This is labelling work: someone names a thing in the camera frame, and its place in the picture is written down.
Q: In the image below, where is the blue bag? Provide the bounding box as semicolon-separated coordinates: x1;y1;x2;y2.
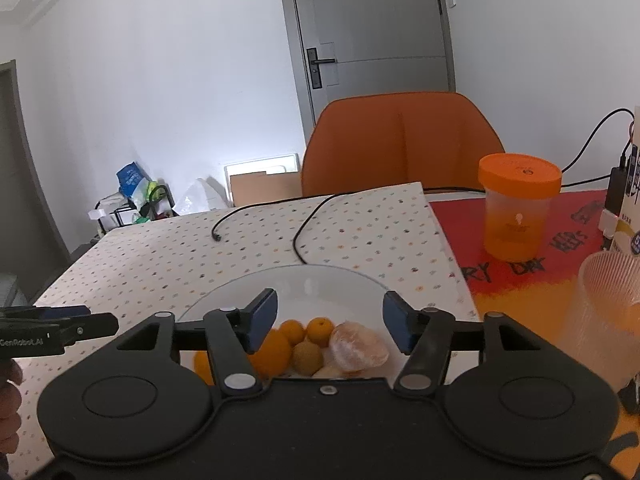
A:
116;161;153;200

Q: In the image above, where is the red table mat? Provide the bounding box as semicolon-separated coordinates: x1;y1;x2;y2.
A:
427;187;640;461

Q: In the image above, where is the black power adapter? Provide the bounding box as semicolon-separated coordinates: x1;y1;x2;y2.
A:
605;166;630;213

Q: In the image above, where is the grey door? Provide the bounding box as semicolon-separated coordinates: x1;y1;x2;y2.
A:
276;0;457;158

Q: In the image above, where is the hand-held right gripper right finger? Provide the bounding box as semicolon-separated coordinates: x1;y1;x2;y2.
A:
381;290;545;396

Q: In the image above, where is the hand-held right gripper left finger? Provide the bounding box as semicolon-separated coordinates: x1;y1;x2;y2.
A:
112;287;279;396

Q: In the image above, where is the white plate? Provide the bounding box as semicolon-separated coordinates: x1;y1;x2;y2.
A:
176;264;396;382

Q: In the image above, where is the medium orange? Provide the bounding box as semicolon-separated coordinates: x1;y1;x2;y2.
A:
192;350;213;383

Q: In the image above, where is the small orange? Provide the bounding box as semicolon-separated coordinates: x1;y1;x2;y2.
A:
278;320;307;347
306;316;335;347

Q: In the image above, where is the long black cable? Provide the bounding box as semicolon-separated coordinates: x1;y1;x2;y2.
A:
211;186;488;265

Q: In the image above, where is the cardboard box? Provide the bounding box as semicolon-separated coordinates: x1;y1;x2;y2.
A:
229;170;302;207

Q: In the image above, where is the clear ribbed cup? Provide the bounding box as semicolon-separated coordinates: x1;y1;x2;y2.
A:
557;251;640;393

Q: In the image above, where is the clear plastic bag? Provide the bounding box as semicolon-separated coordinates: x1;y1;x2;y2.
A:
175;177;231;213

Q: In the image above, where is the white board frame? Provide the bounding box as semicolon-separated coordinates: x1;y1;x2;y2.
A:
223;154;301;196

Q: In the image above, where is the orange lid plastic cup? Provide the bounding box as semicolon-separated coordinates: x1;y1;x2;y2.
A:
477;152;563;262

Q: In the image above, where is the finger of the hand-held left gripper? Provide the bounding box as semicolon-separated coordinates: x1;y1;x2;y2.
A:
0;306;92;320
47;312;120;347

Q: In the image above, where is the black adapter cable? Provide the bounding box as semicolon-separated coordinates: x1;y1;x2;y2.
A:
560;107;636;173

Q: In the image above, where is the black shelf rack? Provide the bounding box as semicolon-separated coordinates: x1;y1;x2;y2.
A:
92;185;173;238

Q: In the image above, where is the person's left hand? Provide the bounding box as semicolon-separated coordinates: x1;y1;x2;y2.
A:
0;359;24;466

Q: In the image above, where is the brownish green round fruit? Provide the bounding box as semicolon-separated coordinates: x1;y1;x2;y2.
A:
292;340;325;376

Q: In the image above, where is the orange chair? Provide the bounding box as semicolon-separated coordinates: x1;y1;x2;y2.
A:
301;91;507;197

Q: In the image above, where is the peeled pomelo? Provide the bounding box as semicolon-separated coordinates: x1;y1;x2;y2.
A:
327;322;391;373

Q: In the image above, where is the large orange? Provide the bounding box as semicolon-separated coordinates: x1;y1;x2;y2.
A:
247;327;293;378

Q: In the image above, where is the black door handle lock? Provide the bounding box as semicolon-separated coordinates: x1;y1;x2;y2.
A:
306;47;337;91

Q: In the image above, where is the grey doorway frame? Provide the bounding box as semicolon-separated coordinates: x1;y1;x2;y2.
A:
0;59;73;306

